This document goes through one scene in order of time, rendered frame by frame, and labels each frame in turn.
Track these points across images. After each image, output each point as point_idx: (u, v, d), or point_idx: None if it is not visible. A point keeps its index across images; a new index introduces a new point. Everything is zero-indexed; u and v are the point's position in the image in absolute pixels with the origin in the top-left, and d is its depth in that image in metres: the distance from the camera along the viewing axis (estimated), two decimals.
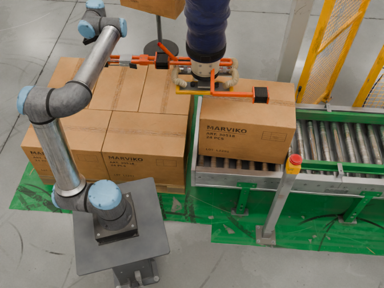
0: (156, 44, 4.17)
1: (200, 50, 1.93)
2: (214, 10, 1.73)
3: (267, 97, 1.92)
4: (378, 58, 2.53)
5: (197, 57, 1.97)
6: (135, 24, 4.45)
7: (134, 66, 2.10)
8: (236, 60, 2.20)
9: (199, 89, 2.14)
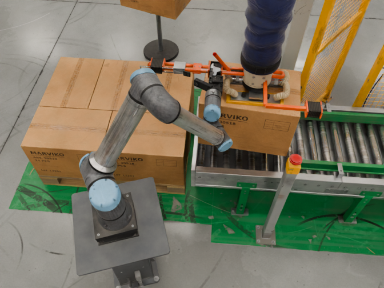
0: (156, 44, 4.17)
1: (258, 62, 1.96)
2: (280, 14, 1.71)
3: (321, 112, 1.93)
4: (378, 58, 2.53)
5: (252, 69, 2.01)
6: (135, 24, 4.45)
7: (187, 74, 2.14)
8: (287, 72, 2.22)
9: (250, 100, 2.17)
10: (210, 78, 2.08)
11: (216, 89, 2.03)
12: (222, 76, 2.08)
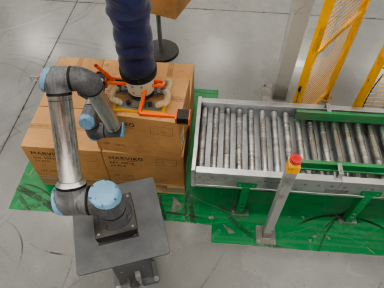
0: (156, 44, 4.17)
1: (130, 73, 2.10)
2: (129, 6, 1.75)
3: (188, 119, 2.08)
4: (378, 58, 2.53)
5: (127, 79, 2.15)
6: None
7: None
8: (171, 82, 2.36)
9: (134, 107, 2.31)
10: None
11: None
12: (103, 87, 2.22)
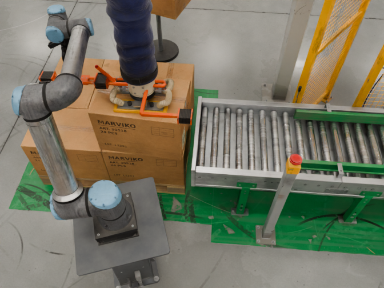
0: (156, 44, 4.17)
1: (131, 74, 2.10)
2: (130, 7, 1.75)
3: (190, 119, 2.08)
4: (378, 58, 2.53)
5: (128, 80, 2.14)
6: None
7: None
8: (172, 81, 2.36)
9: (135, 108, 2.30)
10: None
11: None
12: None
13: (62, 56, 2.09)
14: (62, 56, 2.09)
